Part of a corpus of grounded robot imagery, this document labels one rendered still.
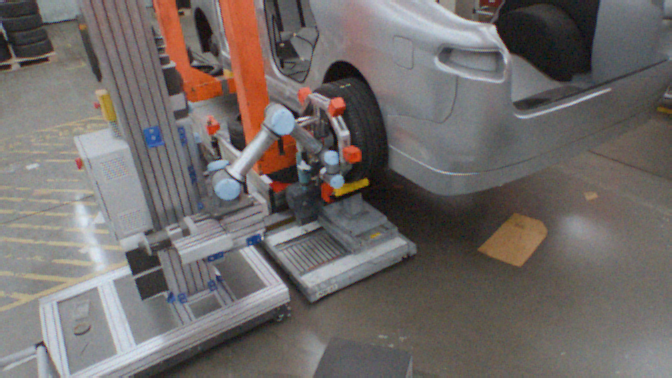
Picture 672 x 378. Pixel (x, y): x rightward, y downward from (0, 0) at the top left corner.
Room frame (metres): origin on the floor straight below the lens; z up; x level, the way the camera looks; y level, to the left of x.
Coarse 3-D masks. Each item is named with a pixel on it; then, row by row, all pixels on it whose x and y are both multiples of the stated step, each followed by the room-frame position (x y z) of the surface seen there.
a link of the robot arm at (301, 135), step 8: (264, 112) 2.40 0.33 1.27; (296, 128) 2.46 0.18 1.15; (304, 128) 2.50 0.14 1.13; (296, 136) 2.46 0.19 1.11; (304, 136) 2.47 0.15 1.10; (312, 136) 2.51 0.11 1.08; (304, 144) 2.47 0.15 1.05; (312, 144) 2.48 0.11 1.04; (320, 144) 2.51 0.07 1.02; (312, 152) 2.49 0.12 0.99; (320, 152) 2.49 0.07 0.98; (320, 160) 2.48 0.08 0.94
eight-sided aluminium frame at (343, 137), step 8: (312, 96) 3.02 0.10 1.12; (320, 96) 3.01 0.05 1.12; (304, 104) 3.12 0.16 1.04; (312, 104) 3.11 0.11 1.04; (320, 104) 2.92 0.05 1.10; (304, 112) 3.15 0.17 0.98; (328, 112) 2.84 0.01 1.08; (336, 120) 2.83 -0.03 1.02; (336, 128) 2.77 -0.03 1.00; (344, 128) 2.78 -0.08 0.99; (344, 136) 2.74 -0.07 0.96; (344, 144) 2.77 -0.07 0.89; (344, 160) 2.73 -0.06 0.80; (344, 168) 2.73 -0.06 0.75
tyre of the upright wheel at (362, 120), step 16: (352, 80) 3.09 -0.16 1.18; (336, 96) 2.91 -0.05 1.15; (352, 96) 2.90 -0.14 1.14; (368, 96) 2.93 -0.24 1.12; (352, 112) 2.81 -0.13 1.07; (368, 112) 2.84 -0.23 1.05; (352, 128) 2.77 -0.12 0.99; (368, 128) 2.78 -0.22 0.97; (384, 128) 2.82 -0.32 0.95; (352, 144) 2.78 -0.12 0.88; (368, 144) 2.75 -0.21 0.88; (384, 144) 2.81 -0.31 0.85; (368, 160) 2.75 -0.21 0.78; (384, 160) 2.83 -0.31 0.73; (352, 176) 2.81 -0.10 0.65; (368, 176) 2.88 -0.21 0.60
